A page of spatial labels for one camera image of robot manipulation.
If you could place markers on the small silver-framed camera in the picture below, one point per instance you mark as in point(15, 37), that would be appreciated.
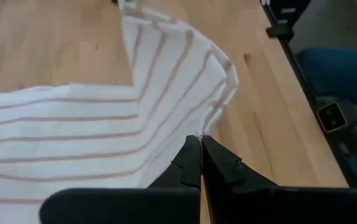
point(332, 116)

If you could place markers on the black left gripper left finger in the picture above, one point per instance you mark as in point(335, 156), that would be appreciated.
point(135, 205)

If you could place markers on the black metal table frame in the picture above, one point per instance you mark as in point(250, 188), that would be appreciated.
point(279, 31)

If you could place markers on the white towel with red stripes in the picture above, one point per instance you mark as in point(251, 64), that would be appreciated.
point(72, 130)

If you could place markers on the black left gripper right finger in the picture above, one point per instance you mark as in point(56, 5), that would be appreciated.
point(275, 205)

